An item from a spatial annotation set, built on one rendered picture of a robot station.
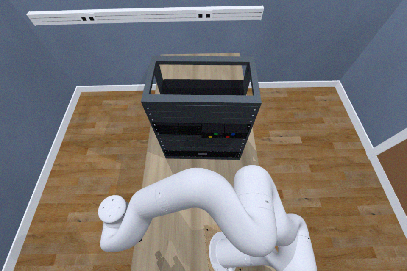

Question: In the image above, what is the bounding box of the dark grey server rack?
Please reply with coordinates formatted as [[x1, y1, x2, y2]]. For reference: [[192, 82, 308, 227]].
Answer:
[[141, 56, 262, 160]]

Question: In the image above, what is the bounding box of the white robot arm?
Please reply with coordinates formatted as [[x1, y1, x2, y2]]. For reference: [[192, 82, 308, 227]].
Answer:
[[98, 165, 317, 271]]

